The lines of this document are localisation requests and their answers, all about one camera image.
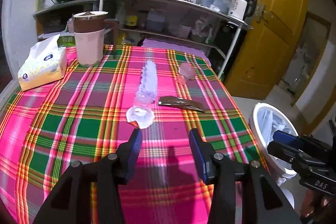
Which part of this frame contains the white trash bin with liner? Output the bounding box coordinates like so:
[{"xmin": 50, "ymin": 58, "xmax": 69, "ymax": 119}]
[{"xmin": 248, "ymin": 102, "xmax": 298, "ymax": 185}]

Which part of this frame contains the white metal kitchen shelf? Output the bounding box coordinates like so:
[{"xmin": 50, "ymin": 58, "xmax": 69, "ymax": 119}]
[{"xmin": 96, "ymin": 0, "xmax": 252, "ymax": 77}]

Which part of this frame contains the person's right hand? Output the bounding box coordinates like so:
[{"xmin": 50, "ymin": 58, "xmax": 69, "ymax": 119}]
[{"xmin": 300, "ymin": 189, "xmax": 335, "ymax": 217}]

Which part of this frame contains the dark brown flat wrapper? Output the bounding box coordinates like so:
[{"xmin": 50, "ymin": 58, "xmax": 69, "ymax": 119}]
[{"xmin": 158, "ymin": 96, "xmax": 205, "ymax": 113}]

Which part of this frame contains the plaid pink green tablecloth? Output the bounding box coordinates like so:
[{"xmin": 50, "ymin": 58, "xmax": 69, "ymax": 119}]
[{"xmin": 1, "ymin": 46, "xmax": 264, "ymax": 223}]

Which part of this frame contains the pink clear plastic cup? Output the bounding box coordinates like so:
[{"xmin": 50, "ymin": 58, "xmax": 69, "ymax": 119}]
[{"xmin": 177, "ymin": 63, "xmax": 196, "ymax": 85}]

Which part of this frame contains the tissue pack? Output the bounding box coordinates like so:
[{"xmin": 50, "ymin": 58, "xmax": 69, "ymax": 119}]
[{"xmin": 18, "ymin": 34, "xmax": 67, "ymax": 91}]

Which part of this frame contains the pink lidded storage box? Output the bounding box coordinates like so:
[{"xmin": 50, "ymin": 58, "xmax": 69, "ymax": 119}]
[{"xmin": 142, "ymin": 39, "xmax": 211, "ymax": 66}]

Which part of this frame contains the pink brown lidded pitcher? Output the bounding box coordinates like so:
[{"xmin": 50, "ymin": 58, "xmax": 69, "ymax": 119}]
[{"xmin": 72, "ymin": 11, "xmax": 120, "ymax": 67}]

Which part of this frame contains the white electric kettle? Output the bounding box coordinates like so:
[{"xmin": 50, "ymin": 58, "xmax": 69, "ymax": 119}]
[{"xmin": 228, "ymin": 0, "xmax": 257, "ymax": 20}]

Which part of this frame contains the yellow wooden door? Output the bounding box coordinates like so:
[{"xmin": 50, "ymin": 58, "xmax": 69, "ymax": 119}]
[{"xmin": 224, "ymin": 0, "xmax": 308, "ymax": 100}]

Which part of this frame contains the blue jug on shelf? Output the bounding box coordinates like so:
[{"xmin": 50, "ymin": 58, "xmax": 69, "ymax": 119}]
[{"xmin": 146, "ymin": 9, "xmax": 165, "ymax": 32}]

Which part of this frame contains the clear plastic storage container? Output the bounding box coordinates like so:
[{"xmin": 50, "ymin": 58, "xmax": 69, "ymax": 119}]
[{"xmin": 197, "ymin": 0, "xmax": 232, "ymax": 14}]

